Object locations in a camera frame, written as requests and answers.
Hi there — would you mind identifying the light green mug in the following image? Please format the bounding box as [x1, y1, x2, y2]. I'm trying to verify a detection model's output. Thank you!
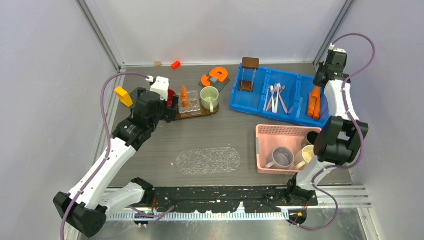
[200, 86, 220, 114]

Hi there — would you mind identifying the white toothbrush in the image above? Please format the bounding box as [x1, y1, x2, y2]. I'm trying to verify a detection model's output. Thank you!
[271, 83, 281, 114]

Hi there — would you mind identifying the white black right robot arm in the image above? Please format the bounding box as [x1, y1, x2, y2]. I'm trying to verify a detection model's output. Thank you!
[285, 47, 369, 205]

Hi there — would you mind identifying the brown oval wooden tray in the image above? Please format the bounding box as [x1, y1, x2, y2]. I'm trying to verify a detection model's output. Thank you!
[176, 105, 220, 120]

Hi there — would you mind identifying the small red block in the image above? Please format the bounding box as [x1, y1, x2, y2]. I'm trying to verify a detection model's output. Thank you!
[171, 60, 181, 70]

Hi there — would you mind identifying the grey baseplate with orange track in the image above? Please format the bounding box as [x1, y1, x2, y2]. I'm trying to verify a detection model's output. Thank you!
[198, 67, 230, 92]

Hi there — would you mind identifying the dark grey studded baseplate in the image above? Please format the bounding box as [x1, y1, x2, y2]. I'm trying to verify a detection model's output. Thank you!
[130, 87, 145, 103]

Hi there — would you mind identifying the lilac translucent mug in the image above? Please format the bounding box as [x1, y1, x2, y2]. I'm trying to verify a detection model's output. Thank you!
[265, 146, 295, 170]

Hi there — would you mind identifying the yellow toy block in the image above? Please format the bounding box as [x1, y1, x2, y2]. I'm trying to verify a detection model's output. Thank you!
[114, 86, 134, 108]

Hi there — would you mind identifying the cream yellow mug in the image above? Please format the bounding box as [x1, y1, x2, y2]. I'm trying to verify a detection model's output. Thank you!
[294, 145, 315, 171]

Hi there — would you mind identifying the pink plastic basket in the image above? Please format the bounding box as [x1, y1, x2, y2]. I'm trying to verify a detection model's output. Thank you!
[255, 124, 321, 176]

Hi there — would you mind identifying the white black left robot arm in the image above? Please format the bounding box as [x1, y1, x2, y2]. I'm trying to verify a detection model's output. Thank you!
[53, 72, 179, 240]

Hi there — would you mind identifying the black mug in basket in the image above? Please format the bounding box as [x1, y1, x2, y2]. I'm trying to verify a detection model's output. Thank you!
[301, 131, 319, 148]

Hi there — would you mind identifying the clear glass toothbrush holder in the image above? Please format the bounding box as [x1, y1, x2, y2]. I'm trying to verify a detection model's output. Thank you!
[178, 90, 201, 114]

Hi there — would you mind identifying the clear holder with brown lid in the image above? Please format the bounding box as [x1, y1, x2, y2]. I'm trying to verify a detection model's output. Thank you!
[239, 57, 260, 92]

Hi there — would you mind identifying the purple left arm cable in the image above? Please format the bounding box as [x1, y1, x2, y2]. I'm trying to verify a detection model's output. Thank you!
[59, 72, 155, 240]

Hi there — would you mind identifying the blue plastic organizer bin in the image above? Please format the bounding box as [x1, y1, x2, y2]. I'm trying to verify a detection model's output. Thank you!
[229, 66, 330, 128]

